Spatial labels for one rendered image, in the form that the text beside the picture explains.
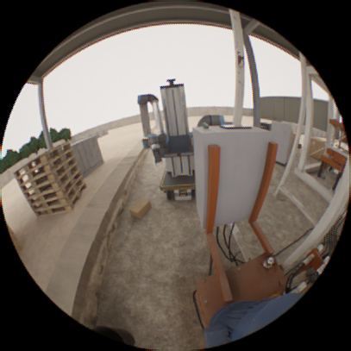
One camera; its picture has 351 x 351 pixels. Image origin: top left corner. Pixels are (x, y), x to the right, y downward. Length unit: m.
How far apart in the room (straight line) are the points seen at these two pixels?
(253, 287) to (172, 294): 0.80
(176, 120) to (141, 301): 2.25
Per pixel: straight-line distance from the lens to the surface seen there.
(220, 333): 0.45
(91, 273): 1.53
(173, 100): 1.87
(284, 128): 3.76
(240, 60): 1.18
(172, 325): 1.36
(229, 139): 0.55
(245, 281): 0.79
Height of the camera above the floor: 1.34
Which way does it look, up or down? 28 degrees down
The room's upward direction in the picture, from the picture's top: 8 degrees counter-clockwise
